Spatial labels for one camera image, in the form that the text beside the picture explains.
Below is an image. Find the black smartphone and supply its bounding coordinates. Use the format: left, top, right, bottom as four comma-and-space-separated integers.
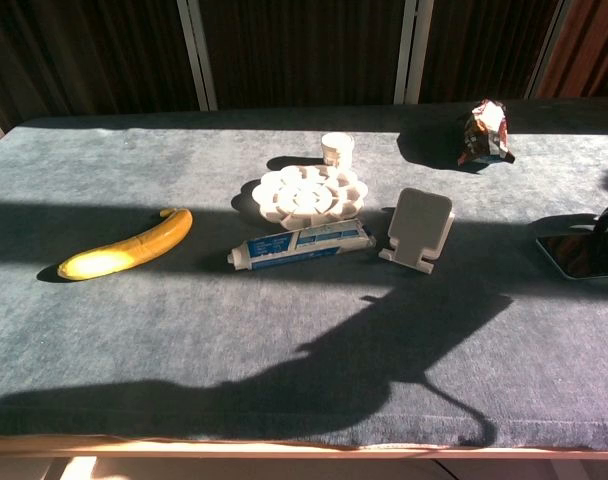
535, 232, 608, 280

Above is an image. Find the white plastic phone stand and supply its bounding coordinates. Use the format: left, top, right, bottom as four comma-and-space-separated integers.
378, 187, 456, 275

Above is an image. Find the crumpled foil snack bag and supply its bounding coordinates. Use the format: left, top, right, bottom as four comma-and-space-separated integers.
457, 99, 516, 166

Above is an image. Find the red curtain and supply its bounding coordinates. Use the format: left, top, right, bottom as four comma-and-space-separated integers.
536, 0, 608, 99

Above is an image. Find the small white cup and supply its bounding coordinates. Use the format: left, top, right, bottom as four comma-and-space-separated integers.
320, 132, 356, 169

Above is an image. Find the white flower-shaped paint palette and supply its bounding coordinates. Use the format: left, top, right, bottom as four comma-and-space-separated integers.
251, 165, 369, 231

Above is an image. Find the blue white toothpaste tube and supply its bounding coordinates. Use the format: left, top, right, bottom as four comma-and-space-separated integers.
227, 218, 377, 272

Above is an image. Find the yellow banana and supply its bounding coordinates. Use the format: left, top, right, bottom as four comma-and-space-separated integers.
57, 207, 194, 281

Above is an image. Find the blue table cloth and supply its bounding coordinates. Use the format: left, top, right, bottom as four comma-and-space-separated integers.
0, 99, 608, 451

